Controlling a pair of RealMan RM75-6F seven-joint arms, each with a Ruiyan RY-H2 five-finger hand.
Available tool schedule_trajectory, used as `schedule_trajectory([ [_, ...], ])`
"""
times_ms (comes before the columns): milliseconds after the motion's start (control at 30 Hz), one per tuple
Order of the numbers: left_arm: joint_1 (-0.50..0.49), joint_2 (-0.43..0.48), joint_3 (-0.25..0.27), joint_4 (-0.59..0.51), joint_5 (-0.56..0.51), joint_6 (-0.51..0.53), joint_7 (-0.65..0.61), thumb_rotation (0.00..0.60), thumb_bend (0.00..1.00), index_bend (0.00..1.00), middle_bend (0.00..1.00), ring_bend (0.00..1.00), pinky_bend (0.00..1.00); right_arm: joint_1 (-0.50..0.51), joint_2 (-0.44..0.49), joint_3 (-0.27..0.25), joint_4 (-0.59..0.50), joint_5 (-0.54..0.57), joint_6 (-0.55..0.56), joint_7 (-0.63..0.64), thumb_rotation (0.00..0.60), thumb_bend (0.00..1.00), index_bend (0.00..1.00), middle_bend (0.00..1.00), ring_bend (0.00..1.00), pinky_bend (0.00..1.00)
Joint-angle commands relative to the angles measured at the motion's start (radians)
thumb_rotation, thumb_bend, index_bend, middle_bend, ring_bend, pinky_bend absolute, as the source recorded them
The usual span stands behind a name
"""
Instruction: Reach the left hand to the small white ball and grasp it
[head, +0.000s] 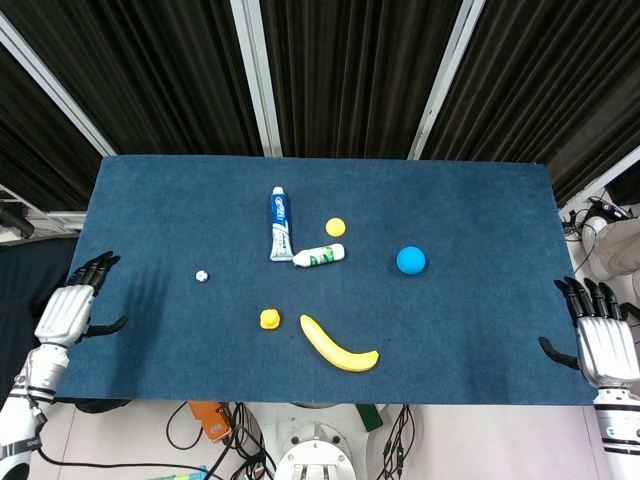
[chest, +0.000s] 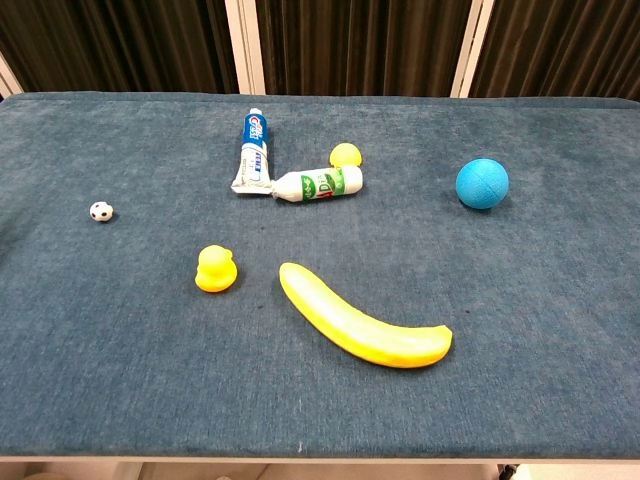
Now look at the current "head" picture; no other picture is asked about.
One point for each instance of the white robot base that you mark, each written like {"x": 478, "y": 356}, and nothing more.
{"x": 312, "y": 445}

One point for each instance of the orange box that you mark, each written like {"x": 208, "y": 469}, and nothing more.
{"x": 212, "y": 422}

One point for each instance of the beige bag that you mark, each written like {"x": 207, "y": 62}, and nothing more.
{"x": 612, "y": 247}

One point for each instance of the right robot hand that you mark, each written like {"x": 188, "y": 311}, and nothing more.
{"x": 602, "y": 345}

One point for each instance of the blue ball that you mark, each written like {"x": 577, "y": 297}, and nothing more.
{"x": 410, "y": 260}

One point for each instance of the blue white toothpaste tube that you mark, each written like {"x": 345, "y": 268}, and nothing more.
{"x": 281, "y": 225}

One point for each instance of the yellow banana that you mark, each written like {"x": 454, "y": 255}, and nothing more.
{"x": 332, "y": 347}

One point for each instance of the white green small bottle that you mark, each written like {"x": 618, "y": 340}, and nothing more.
{"x": 320, "y": 255}

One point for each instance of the yellow toy duck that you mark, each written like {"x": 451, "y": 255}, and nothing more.
{"x": 270, "y": 319}

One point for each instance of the green block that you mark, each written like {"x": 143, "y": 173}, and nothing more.
{"x": 370, "y": 417}

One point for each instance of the small white dice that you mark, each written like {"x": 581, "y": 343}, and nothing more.
{"x": 201, "y": 275}

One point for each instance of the white frame post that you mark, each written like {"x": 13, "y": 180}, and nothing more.
{"x": 255, "y": 75}
{"x": 442, "y": 80}
{"x": 595, "y": 185}
{"x": 55, "y": 87}

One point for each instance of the yellow round cap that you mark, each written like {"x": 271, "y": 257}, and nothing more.
{"x": 335, "y": 227}

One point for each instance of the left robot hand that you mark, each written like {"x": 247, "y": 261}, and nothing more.
{"x": 65, "y": 312}

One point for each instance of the blue table cloth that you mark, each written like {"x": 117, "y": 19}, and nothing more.
{"x": 320, "y": 300}

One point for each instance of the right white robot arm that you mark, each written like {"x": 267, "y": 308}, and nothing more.
{"x": 620, "y": 430}

